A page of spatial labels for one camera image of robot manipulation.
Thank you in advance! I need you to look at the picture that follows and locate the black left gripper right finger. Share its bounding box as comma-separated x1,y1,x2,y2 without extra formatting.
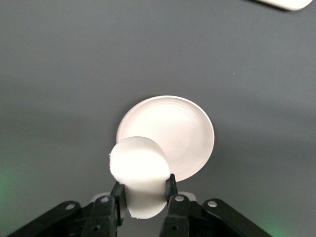
159,174,205,237

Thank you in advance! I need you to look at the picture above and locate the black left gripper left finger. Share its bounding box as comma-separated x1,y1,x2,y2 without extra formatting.
82,182,126,237

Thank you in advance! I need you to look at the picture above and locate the white steamed bun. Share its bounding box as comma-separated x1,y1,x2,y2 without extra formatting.
108,136,171,220

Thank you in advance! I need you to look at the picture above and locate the cream round plate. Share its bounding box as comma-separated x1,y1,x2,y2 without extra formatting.
116,95,215,183

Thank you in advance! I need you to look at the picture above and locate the cream rectangular tray bunny print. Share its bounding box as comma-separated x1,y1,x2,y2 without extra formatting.
243,0,314,12

